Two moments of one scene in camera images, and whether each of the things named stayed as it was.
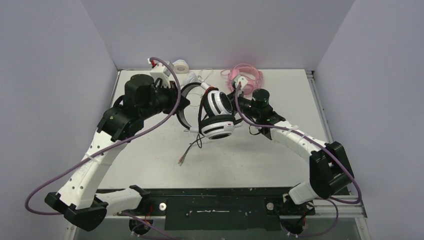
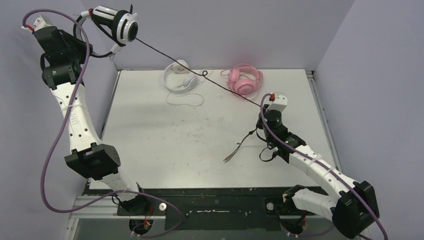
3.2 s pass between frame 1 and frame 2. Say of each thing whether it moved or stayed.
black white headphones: moved
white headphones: stayed
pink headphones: stayed
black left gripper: moved
